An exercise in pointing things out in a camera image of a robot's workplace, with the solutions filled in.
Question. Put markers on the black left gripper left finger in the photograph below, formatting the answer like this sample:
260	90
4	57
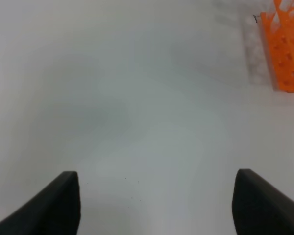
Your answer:
55	210

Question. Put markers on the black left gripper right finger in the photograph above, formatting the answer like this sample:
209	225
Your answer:
258	208

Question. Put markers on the orange test tube rack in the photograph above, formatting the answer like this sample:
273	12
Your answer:
277	28

